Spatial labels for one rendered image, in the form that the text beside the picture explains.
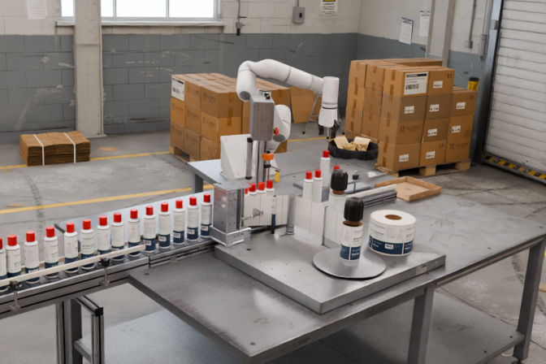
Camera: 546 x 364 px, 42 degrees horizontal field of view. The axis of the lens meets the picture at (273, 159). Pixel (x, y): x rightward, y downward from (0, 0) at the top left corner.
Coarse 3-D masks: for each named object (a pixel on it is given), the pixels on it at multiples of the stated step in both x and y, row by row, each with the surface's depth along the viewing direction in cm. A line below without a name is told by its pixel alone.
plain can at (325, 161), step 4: (324, 152) 386; (328, 152) 386; (324, 156) 386; (328, 156) 387; (324, 160) 386; (328, 160) 386; (320, 164) 389; (324, 164) 386; (328, 164) 387; (320, 168) 389; (324, 168) 387; (328, 168) 388; (324, 172) 388; (328, 172) 389; (324, 176) 388; (328, 176) 390; (324, 180) 389; (324, 184) 389
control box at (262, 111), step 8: (256, 96) 343; (256, 104) 330; (264, 104) 330; (272, 104) 331; (256, 112) 331; (264, 112) 332; (272, 112) 332; (256, 120) 332; (264, 120) 333; (272, 120) 333; (256, 128) 333; (264, 128) 334; (272, 128) 335; (256, 136) 334; (264, 136) 335; (272, 136) 336
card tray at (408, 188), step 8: (408, 176) 438; (376, 184) 420; (384, 184) 425; (400, 184) 432; (408, 184) 433; (416, 184) 434; (424, 184) 429; (432, 184) 424; (400, 192) 418; (408, 192) 419; (416, 192) 419; (424, 192) 410; (432, 192) 416; (408, 200) 404
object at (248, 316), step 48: (288, 192) 408; (96, 240) 325; (432, 240) 346; (480, 240) 349; (528, 240) 353; (144, 288) 284; (192, 288) 283; (240, 288) 285; (384, 288) 291; (240, 336) 248; (288, 336) 250
